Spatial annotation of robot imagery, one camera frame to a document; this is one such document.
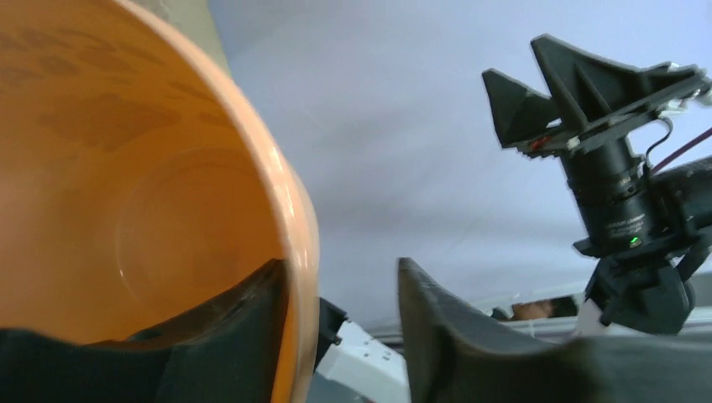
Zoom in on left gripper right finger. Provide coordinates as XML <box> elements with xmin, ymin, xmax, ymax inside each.
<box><xmin>397</xmin><ymin>258</ymin><xmax>711</xmax><ymax>402</ymax></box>

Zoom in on large orange plastic bucket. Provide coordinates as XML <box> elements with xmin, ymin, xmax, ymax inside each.
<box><xmin>0</xmin><ymin>0</ymin><xmax>322</xmax><ymax>403</ymax></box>

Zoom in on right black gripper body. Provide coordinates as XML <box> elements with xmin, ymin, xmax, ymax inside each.
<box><xmin>513</xmin><ymin>104</ymin><xmax>711</xmax><ymax>259</ymax></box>

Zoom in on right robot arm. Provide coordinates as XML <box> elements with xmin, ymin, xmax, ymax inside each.
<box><xmin>482</xmin><ymin>34</ymin><xmax>711</xmax><ymax>336</ymax></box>

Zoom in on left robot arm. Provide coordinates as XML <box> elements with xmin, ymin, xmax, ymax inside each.
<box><xmin>1</xmin><ymin>259</ymin><xmax>711</xmax><ymax>402</ymax></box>

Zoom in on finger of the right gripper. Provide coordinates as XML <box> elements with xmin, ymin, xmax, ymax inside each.
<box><xmin>482</xmin><ymin>69</ymin><xmax>559</xmax><ymax>148</ymax></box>
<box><xmin>531</xmin><ymin>34</ymin><xmax>699</xmax><ymax>131</ymax></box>

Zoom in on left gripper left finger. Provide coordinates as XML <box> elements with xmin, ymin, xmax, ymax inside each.
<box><xmin>1</xmin><ymin>259</ymin><xmax>287</xmax><ymax>402</ymax></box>

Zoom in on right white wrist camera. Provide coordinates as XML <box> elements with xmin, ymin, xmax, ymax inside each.
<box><xmin>663</xmin><ymin>62</ymin><xmax>711</xmax><ymax>114</ymax></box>

